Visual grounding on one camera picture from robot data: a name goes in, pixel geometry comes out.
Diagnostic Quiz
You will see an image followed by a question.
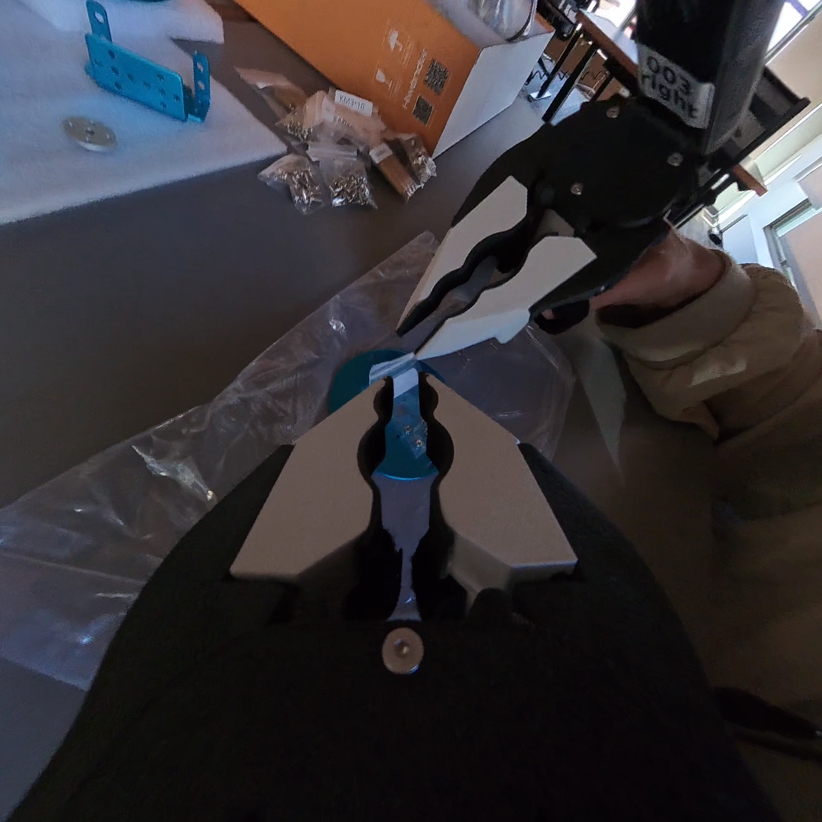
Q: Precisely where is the grey desk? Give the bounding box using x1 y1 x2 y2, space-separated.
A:
0 19 822 822

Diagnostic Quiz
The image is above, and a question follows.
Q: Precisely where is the perforated blue U bracket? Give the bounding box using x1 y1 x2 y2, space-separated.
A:
83 0 213 124

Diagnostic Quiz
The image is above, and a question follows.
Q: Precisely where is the bubble wrap packet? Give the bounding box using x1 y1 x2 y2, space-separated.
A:
462 0 540 42

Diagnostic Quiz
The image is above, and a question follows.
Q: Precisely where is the small clear screw bag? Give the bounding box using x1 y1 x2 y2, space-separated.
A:
371 355 430 465

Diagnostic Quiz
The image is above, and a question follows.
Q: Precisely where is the orange cardboard box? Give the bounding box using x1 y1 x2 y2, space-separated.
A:
231 0 556 159

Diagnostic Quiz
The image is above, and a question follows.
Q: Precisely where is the teal round metal plate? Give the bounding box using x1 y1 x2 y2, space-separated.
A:
326 348 452 484

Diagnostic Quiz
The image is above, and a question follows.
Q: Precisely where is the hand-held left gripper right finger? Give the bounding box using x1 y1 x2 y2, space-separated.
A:
417 372 578 593

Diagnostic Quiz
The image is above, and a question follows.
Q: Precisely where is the wood-edged table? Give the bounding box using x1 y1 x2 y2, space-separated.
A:
527 0 768 197

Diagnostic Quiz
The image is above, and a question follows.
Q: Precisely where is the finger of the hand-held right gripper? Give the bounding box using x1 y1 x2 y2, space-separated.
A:
396 175 534 338
414 234 598 360

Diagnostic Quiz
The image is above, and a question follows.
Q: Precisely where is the white foam sheet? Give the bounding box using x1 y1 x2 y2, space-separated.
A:
0 0 288 226

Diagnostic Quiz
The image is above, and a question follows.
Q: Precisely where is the person's right forearm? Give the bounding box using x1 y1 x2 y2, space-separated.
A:
594 247 822 527

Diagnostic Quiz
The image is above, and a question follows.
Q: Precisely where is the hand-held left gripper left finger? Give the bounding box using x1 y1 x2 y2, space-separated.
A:
230 378 395 585

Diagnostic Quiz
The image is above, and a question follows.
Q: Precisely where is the pile of small hardware bags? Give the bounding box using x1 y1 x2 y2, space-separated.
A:
234 66 439 216

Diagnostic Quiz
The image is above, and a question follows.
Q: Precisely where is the small silver round hub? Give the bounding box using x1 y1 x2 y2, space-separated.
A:
62 117 118 152

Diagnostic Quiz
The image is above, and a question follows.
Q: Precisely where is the clear plastic bag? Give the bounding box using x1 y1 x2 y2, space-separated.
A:
0 230 579 693

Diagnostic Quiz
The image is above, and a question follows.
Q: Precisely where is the person's right hand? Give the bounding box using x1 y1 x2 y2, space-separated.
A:
594 225 723 316

